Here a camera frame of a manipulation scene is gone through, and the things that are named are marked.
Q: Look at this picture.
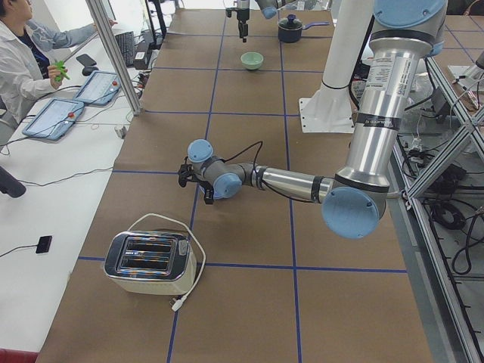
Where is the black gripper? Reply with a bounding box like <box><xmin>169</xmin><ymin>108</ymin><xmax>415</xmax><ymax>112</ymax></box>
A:
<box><xmin>237</xmin><ymin>8</ymin><xmax>250</xmax><ymax>42</ymax></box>
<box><xmin>200</xmin><ymin>181</ymin><xmax>214</xmax><ymax>205</ymax></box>

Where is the green bowl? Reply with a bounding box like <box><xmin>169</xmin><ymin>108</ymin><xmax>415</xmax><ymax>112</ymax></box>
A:
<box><xmin>240</xmin><ymin>51</ymin><xmax>264</xmax><ymax>70</ymax></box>

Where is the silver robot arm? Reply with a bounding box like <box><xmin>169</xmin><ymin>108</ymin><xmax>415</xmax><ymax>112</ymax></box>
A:
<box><xmin>178</xmin><ymin>1</ymin><xmax>447</xmax><ymax>239</ymax></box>
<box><xmin>225</xmin><ymin>0</ymin><xmax>290</xmax><ymax>42</ymax></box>

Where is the dark blue lidded saucepan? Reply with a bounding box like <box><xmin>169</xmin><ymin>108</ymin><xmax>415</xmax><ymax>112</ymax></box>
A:
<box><xmin>278</xmin><ymin>14</ymin><xmax>330</xmax><ymax>43</ymax></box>

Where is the cream two-slot toaster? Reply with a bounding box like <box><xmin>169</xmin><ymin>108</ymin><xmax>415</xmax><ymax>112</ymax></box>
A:
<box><xmin>104</xmin><ymin>231</ymin><xmax>197</xmax><ymax>296</ymax></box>

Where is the black keyboard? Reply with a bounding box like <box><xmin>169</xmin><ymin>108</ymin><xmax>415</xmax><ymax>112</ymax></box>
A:
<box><xmin>114</xmin><ymin>31</ymin><xmax>135</xmax><ymax>67</ymax></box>

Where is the far blue teach pendant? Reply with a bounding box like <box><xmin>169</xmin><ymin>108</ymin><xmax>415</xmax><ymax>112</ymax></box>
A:
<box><xmin>73</xmin><ymin>70</ymin><xmax>120</xmax><ymax>106</ymax></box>

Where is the blue teach pendant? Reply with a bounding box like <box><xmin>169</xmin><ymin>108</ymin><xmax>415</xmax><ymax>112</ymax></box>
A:
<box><xmin>22</xmin><ymin>98</ymin><xmax>85</xmax><ymax>141</ymax></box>
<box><xmin>73</xmin><ymin>70</ymin><xmax>120</xmax><ymax>106</ymax></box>

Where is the black smartphone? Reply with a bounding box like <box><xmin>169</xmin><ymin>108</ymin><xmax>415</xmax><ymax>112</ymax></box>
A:
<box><xmin>76</xmin><ymin>54</ymin><xmax>97</xmax><ymax>67</ymax></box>

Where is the black computer mouse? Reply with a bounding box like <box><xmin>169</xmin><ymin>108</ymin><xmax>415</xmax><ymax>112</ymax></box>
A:
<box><xmin>82</xmin><ymin>66</ymin><xmax>98</xmax><ymax>76</ymax></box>

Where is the near blue teach pendant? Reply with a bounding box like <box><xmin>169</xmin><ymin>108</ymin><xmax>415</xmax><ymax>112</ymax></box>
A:
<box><xmin>22</xmin><ymin>98</ymin><xmax>85</xmax><ymax>141</ymax></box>

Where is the small black square device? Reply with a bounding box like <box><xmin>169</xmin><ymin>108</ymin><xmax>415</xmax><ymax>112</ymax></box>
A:
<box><xmin>36</xmin><ymin>235</ymin><xmax>52</xmax><ymax>254</ymax></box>

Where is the person in white coat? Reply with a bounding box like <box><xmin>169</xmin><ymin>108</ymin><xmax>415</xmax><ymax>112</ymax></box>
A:
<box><xmin>0</xmin><ymin>0</ymin><xmax>119</xmax><ymax>129</ymax></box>

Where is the white toaster power cord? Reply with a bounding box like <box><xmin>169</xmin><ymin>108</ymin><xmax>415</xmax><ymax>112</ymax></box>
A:
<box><xmin>127</xmin><ymin>213</ymin><xmax>207</xmax><ymax>312</ymax></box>

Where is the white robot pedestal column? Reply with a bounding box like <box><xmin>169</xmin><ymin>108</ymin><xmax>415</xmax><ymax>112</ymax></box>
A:
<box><xmin>299</xmin><ymin>0</ymin><xmax>374</xmax><ymax>133</ymax></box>

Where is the aluminium frame post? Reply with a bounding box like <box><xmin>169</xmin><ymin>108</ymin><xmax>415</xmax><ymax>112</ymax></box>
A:
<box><xmin>86</xmin><ymin>0</ymin><xmax>141</xmax><ymax>116</ymax></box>

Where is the green handled tool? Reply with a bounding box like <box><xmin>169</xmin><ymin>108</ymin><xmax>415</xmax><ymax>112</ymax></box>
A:
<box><xmin>54</xmin><ymin>60</ymin><xmax>70</xmax><ymax>82</ymax></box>

